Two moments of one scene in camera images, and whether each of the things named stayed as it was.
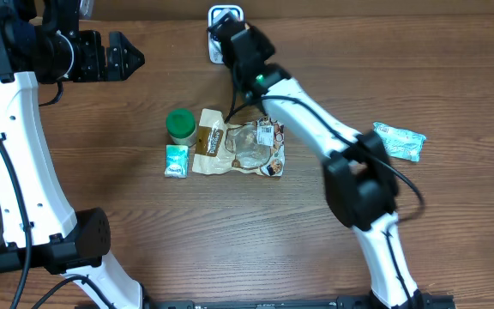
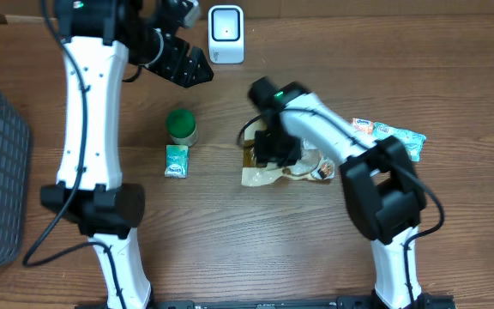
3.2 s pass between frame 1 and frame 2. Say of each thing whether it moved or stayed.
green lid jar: stayed
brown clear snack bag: moved
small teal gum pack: stayed
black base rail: stayed
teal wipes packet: stayed
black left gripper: moved
